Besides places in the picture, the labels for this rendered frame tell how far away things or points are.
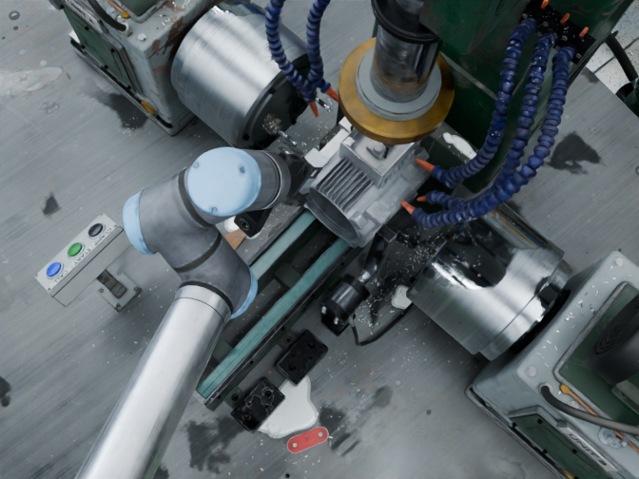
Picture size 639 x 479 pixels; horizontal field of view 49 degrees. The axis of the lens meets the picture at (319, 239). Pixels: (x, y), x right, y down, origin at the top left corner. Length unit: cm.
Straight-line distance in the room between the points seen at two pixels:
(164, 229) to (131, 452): 31
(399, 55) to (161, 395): 54
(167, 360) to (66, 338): 64
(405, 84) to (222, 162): 28
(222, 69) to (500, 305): 65
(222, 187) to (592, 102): 112
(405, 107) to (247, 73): 36
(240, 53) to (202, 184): 43
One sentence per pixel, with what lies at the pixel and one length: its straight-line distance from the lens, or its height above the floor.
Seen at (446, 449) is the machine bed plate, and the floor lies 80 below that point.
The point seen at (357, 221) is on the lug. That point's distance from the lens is 127.
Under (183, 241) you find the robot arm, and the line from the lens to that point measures 102.
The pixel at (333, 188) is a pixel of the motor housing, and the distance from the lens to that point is 128.
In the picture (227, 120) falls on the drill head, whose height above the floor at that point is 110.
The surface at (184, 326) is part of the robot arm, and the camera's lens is 100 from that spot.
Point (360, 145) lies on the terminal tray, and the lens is 130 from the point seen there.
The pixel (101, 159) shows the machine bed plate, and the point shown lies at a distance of 169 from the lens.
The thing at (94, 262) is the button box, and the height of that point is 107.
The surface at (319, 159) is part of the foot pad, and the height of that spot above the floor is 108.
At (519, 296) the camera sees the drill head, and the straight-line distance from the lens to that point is 122.
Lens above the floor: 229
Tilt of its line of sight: 73 degrees down
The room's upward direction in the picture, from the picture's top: 6 degrees clockwise
